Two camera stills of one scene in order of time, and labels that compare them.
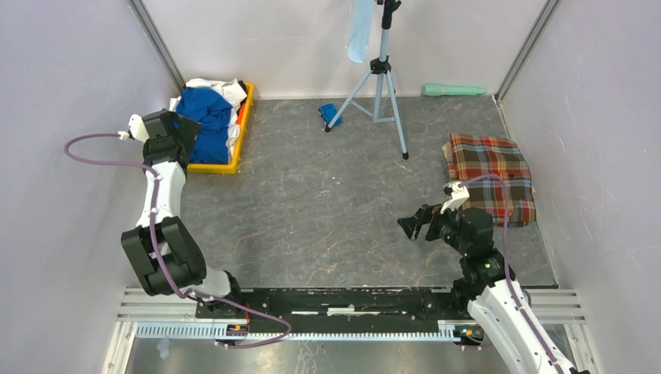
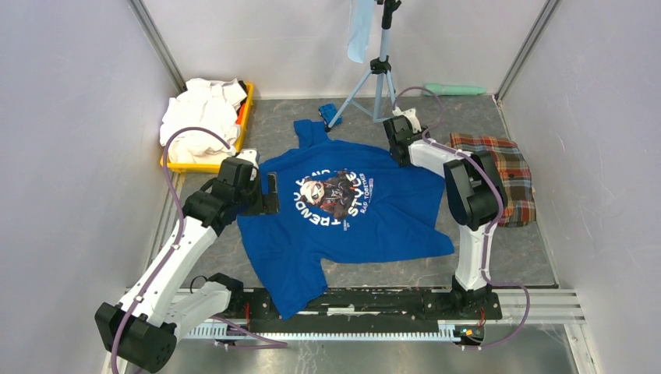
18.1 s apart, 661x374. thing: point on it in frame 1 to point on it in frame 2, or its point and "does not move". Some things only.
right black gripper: (427, 214) to (424, 131)
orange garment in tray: (240, 114) does not move
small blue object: (327, 111) does not move
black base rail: (338, 305) does not move
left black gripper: (188, 129) to (266, 202)
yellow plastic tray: (233, 167) does not move
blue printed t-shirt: (210, 143) to (339, 202)
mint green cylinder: (440, 89) does not move
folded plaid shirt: (470, 157) does not move
